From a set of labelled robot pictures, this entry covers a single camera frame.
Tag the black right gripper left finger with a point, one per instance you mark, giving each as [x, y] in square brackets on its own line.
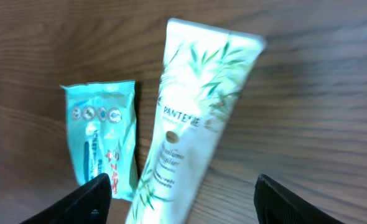
[87, 204]

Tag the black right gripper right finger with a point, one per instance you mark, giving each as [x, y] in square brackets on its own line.
[276, 204]

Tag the teal wet wipes packet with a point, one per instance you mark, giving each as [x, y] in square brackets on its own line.
[101, 134]

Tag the white Pantene tube gold cap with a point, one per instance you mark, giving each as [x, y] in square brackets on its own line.
[204, 70]

